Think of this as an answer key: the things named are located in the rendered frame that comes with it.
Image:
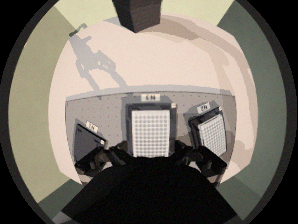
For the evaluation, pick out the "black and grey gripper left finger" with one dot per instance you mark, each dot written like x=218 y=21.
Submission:
x=89 y=165

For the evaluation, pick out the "white microplate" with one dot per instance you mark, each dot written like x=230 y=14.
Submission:
x=142 y=139
x=214 y=136

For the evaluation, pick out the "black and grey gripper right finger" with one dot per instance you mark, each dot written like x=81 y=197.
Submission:
x=210 y=165

